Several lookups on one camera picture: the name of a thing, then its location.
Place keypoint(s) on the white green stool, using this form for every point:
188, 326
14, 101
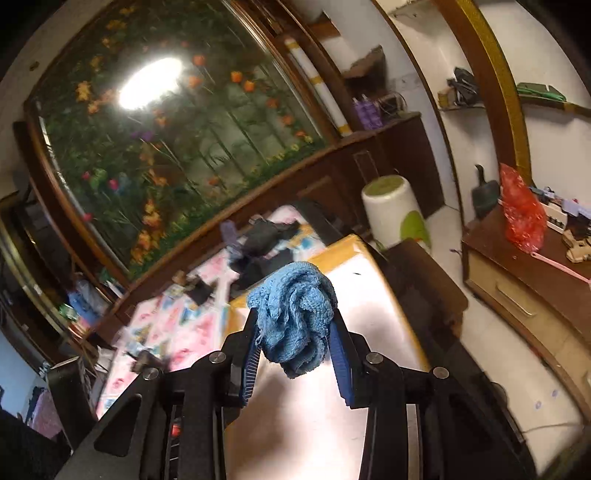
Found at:
393, 213

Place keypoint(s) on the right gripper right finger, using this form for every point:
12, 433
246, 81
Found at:
357, 377

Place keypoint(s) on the purple bottles pair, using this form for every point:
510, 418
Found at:
368, 113

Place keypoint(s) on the black camera gear pile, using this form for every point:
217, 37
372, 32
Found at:
250, 259

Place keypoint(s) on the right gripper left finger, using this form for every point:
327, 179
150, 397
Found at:
243, 355

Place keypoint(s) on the white yellow rolled poster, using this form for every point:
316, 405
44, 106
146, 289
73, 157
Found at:
319, 85

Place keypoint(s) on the pink fly swatter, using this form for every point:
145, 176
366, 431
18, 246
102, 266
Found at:
560, 267

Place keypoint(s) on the blue knitted cloth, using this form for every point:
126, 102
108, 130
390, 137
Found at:
294, 308

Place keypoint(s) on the red plastic bag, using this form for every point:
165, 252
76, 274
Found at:
526, 220

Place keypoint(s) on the tan toy on cabinet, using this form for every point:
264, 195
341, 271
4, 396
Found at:
578, 251

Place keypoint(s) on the black dustpan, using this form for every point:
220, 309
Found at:
485, 195

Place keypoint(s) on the wooden drawer cabinet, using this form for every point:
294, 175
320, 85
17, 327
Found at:
547, 307

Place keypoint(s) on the flower aquarium display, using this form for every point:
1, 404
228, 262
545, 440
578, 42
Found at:
157, 115

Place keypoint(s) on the yellow cardboard box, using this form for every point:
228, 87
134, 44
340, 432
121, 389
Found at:
303, 428

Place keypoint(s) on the purple phone stand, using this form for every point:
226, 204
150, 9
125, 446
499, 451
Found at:
230, 239

